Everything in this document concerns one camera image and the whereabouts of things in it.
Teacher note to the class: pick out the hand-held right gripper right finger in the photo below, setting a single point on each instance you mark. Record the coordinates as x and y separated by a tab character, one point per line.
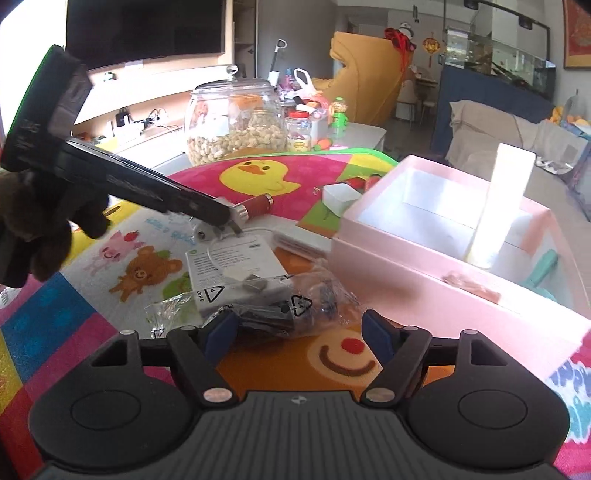
376	334

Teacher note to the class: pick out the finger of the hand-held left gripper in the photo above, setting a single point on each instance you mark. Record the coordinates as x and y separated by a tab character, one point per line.
138	184

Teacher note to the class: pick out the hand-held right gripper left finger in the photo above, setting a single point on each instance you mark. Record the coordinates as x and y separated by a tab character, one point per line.
221	334

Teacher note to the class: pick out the clear bag with black item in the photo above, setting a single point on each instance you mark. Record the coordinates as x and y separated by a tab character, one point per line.
272	318

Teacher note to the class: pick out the white labelled box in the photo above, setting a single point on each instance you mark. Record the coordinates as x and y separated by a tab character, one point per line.
217	263

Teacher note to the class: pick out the red metal cylinder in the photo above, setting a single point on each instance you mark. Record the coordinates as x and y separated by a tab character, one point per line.
258	203

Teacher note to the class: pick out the pink cardboard box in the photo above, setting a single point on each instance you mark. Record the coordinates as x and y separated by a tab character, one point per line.
438	194

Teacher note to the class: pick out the white tall packaging box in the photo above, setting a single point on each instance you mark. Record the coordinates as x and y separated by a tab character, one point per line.
501	198

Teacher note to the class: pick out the person's left hand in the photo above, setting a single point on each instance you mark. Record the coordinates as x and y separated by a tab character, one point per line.
41	217

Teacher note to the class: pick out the glass jar of peanuts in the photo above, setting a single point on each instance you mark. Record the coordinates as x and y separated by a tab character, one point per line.
231	138

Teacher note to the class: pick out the brown tape strip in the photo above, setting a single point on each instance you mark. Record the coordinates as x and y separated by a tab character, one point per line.
471	286

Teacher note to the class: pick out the colourful printed play mat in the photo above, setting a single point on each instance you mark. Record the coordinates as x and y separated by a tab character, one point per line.
258	173

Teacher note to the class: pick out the white flat packet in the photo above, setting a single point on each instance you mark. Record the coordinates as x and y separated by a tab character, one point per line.
300	240

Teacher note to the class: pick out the black television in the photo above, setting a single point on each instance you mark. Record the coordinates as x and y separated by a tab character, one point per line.
143	27

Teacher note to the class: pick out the small white open tray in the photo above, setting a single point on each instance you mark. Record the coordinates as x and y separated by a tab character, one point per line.
341	196

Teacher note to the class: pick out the small jar with yellow label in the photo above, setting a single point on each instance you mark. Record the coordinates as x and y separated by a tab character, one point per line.
300	136

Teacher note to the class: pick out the teal plastic object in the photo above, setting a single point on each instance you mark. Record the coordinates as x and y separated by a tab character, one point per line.
545	272

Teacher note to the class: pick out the white plastic bag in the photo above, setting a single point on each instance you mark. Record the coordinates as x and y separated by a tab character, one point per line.
302	78

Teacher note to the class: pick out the white side table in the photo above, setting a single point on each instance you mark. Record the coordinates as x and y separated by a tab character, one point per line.
364	134

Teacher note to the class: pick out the green gumball toy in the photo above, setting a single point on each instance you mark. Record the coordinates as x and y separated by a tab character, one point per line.
339	122

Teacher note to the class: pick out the dark blue cabinet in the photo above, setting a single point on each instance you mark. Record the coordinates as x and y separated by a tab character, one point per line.
457	120

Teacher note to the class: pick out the white dining chair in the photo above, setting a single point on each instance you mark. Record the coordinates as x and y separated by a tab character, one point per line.
406	99

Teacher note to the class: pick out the beige covered sofa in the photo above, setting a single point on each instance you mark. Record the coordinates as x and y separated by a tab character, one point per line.
503	134

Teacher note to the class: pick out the yellow plush chair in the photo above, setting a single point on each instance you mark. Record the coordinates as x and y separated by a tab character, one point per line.
364	78

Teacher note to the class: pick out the red hanging ornament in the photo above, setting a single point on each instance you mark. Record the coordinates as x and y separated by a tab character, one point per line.
431	46

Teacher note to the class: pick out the red cloth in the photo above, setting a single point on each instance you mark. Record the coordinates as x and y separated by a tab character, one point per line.
399	39

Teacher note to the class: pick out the glass fish tank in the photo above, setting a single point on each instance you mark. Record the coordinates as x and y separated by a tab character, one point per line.
498	60

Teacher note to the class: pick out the grey plush toy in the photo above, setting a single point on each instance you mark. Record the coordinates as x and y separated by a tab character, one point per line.
575	104

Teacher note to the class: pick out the red framed wall picture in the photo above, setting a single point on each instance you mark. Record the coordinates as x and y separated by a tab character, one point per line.
577	34

